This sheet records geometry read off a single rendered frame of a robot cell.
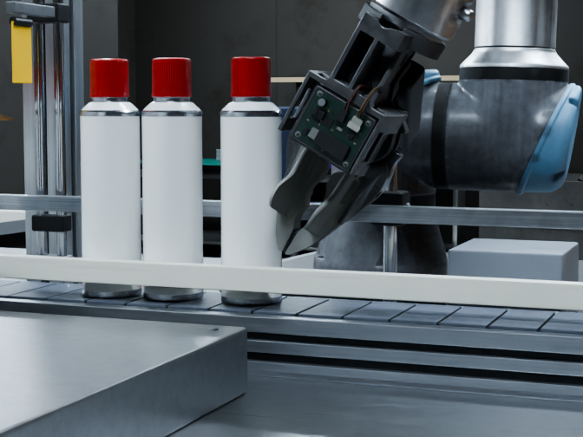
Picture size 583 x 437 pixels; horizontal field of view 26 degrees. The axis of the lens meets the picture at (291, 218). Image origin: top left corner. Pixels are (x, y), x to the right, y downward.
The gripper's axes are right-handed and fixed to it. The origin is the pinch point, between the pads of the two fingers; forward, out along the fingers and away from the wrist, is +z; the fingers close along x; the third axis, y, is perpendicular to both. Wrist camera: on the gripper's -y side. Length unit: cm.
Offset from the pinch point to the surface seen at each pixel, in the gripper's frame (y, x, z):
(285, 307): 2.0, 2.7, 4.8
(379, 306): -1.2, 8.8, 1.3
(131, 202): 1.5, -13.9, 4.9
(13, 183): -471, -277, 194
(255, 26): -713, -291, 92
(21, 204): -2.5, -25.2, 12.4
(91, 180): 3.2, -17.3, 4.7
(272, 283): 4.6, 1.4, 2.8
